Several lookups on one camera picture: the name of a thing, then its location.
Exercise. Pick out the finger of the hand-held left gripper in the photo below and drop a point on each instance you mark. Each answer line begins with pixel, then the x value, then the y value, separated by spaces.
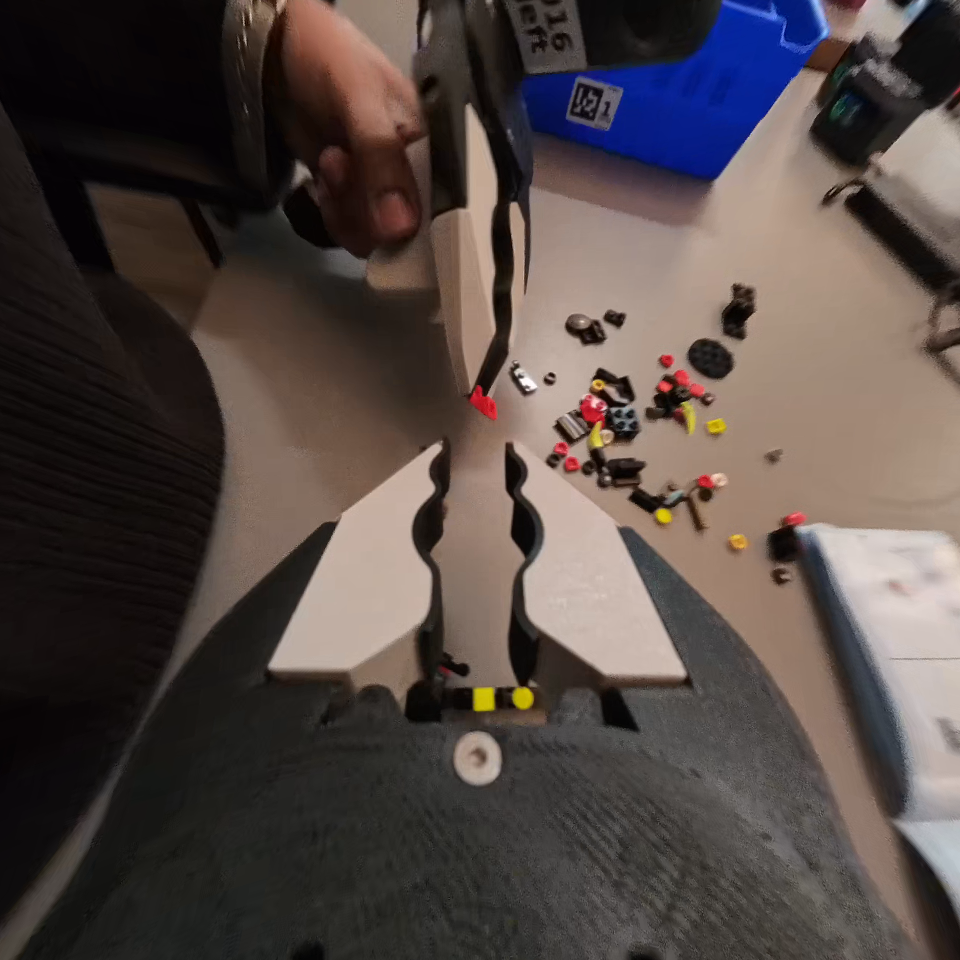
pixel 465 300
pixel 521 225

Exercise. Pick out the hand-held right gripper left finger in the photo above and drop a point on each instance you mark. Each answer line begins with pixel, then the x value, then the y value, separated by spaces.
pixel 360 592

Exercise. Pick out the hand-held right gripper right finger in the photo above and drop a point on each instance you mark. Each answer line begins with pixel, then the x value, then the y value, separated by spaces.
pixel 592 607

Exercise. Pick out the red curved lego piece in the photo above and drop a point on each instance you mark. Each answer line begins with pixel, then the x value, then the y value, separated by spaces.
pixel 484 403

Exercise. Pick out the black yellow lego spider model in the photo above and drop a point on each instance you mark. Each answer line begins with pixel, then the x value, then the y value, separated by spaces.
pixel 484 699

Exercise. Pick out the person's left forearm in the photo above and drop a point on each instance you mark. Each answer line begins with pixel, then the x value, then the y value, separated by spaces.
pixel 135 90

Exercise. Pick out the pile of loose lego pieces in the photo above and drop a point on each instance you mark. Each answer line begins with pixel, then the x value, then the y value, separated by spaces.
pixel 622 422

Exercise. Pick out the lego instruction booklet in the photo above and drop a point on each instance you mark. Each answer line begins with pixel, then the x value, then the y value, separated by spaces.
pixel 900 600

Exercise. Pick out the person's left hand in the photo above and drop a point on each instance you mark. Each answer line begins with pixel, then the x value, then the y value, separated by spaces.
pixel 352 127

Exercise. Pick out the blue plastic bin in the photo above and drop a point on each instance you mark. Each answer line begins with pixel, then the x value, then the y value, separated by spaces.
pixel 675 112

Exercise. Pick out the person's black knit sweater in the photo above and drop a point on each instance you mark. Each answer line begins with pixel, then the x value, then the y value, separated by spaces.
pixel 90 487

